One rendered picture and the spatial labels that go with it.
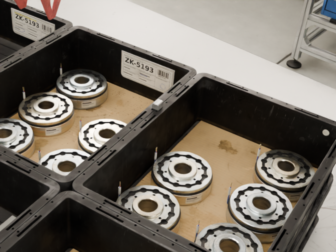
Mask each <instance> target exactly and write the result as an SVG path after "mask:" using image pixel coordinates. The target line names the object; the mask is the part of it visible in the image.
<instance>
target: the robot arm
mask: <svg viewBox="0 0 336 252"><path fill-rule="evenodd" d="M14 1H15V3H16V4H17V6H18V7H19V9H23V8H25V7H26V6H27V1H28V0H14ZM40 1H41V3H42V6H43V8H44V11H45V13H46V16H47V18H48V19H49V20H52V19H53V18H55V17H56V14H57V11H58V8H59V5H60V2H61V0H54V1H53V5H52V7H51V0H40Z"/></svg>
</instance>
